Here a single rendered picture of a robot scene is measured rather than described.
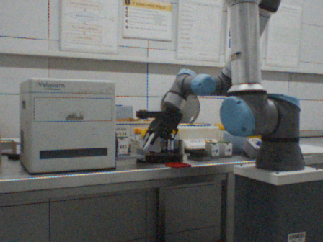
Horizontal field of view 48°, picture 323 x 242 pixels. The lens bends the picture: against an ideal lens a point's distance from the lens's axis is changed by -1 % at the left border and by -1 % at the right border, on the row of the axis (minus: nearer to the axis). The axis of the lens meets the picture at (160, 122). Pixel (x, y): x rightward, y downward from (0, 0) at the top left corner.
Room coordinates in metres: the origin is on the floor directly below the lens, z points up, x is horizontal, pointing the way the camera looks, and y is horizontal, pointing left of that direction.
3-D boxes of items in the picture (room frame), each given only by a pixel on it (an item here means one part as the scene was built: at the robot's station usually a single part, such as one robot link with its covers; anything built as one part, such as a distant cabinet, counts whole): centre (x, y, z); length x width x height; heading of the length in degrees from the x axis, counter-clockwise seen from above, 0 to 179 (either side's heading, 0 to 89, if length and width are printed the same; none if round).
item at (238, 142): (1.62, -0.33, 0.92); 0.10 x 0.07 x 0.10; 112
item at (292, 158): (1.15, -0.38, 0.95); 0.15 x 0.15 x 0.10
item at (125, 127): (1.70, 0.20, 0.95); 0.29 x 0.25 x 0.15; 27
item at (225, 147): (1.54, -0.27, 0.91); 0.05 x 0.04 x 0.07; 27
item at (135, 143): (1.57, 0.01, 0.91); 0.20 x 0.10 x 0.07; 117
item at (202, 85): (1.32, -0.15, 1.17); 0.11 x 0.11 x 0.08; 30
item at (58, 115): (1.30, 0.32, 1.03); 0.31 x 0.27 x 0.30; 117
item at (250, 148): (1.53, -0.38, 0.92); 0.13 x 0.07 x 0.08; 27
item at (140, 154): (1.28, 0.16, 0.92); 0.21 x 0.07 x 0.05; 117
